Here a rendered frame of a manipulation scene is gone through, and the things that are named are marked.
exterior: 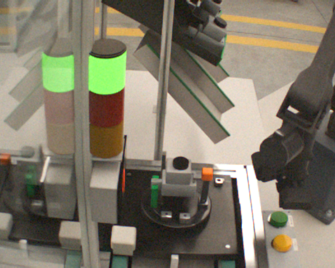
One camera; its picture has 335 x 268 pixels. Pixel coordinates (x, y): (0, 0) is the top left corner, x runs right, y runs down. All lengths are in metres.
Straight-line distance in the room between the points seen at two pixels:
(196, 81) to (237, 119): 0.30
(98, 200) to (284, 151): 0.32
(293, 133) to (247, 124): 0.65
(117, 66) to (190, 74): 0.64
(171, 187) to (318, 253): 0.40
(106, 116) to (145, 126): 0.81
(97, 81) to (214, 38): 0.52
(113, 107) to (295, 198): 0.40
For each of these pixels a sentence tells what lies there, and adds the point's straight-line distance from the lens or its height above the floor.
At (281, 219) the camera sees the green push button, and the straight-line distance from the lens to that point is 1.09.
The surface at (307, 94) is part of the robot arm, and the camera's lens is 0.89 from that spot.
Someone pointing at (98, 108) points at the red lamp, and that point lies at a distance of 0.68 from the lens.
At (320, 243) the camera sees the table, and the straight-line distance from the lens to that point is 1.23.
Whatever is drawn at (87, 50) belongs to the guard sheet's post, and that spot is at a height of 1.42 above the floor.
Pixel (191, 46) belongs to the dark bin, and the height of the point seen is 1.23.
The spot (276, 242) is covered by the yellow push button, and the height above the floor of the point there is 0.97.
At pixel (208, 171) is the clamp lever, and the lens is 1.00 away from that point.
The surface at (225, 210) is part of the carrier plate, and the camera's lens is 1.09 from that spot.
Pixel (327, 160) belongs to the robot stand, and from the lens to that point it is 1.19.
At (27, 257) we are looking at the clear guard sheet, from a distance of 0.42.
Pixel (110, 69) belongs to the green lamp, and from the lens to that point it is 0.65.
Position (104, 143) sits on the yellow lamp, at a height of 1.28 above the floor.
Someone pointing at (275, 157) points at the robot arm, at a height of 1.19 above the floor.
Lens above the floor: 1.71
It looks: 36 degrees down
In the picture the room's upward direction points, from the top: 5 degrees clockwise
